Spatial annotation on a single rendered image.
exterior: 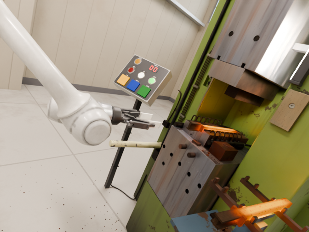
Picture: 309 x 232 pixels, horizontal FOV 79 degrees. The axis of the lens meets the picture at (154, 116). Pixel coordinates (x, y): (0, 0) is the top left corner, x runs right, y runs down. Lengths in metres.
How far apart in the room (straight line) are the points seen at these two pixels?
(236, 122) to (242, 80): 0.56
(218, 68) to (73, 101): 0.80
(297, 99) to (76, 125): 0.89
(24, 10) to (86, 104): 2.80
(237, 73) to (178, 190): 0.70
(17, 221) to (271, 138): 1.58
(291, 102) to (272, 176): 0.35
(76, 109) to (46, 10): 3.18
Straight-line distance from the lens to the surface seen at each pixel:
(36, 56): 0.56
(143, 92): 1.30
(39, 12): 3.62
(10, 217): 1.66
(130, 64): 1.49
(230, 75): 1.05
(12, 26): 0.62
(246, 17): 1.14
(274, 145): 1.06
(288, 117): 1.03
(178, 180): 1.14
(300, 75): 1.03
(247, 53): 1.05
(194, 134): 1.13
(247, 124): 1.50
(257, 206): 0.77
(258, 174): 1.10
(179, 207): 1.17
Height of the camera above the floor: 1.29
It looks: 18 degrees down
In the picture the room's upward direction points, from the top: 23 degrees clockwise
